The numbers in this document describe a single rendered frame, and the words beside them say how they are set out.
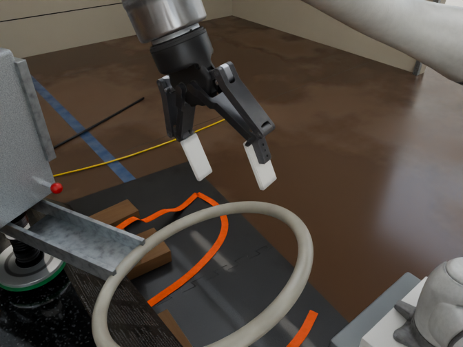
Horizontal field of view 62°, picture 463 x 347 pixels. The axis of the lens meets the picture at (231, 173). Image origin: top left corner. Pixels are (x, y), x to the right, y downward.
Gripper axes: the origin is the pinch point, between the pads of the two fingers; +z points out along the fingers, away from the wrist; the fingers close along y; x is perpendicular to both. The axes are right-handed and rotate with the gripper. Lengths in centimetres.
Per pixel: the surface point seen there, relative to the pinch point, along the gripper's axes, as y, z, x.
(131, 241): 48, 23, 2
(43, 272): 84, 32, 19
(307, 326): 73, 137, -63
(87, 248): 58, 22, 10
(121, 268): 43, 25, 9
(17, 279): 87, 30, 26
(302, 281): -1.0, 25.4, -4.9
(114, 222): 192, 79, -41
